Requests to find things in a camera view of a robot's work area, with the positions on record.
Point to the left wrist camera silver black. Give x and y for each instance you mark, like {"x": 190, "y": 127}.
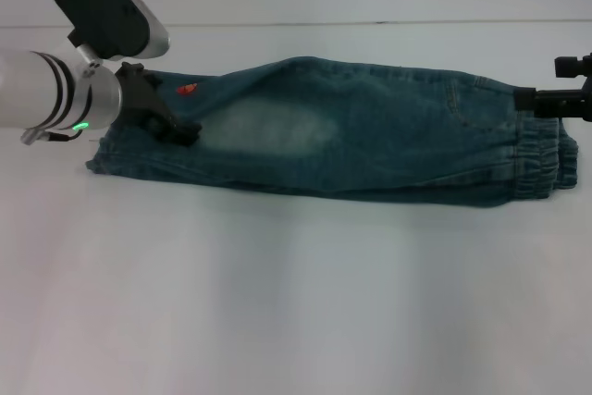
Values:
{"x": 106, "y": 11}

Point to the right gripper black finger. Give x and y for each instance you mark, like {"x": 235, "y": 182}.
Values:
{"x": 573, "y": 66}
{"x": 555, "y": 103}

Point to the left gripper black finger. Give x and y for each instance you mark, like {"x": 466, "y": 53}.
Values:
{"x": 182, "y": 133}

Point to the left robot arm silver white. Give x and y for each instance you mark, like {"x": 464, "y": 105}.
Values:
{"x": 46, "y": 90}

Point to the blue denim shorts with print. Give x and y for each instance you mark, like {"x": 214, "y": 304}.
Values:
{"x": 370, "y": 136}

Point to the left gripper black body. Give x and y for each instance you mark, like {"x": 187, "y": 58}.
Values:
{"x": 139, "y": 94}

